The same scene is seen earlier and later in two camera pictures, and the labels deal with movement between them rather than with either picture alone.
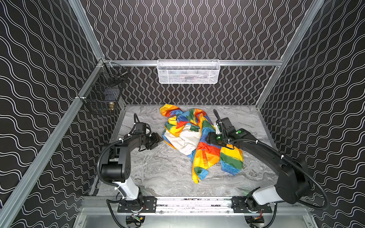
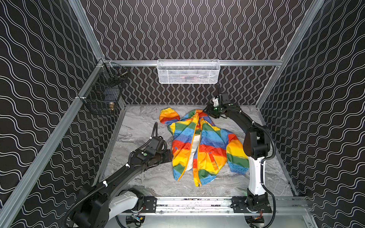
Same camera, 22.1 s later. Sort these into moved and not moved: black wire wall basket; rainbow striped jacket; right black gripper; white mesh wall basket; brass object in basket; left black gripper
Moved: left black gripper; right black gripper; rainbow striped jacket
Not moved: black wire wall basket; brass object in basket; white mesh wall basket
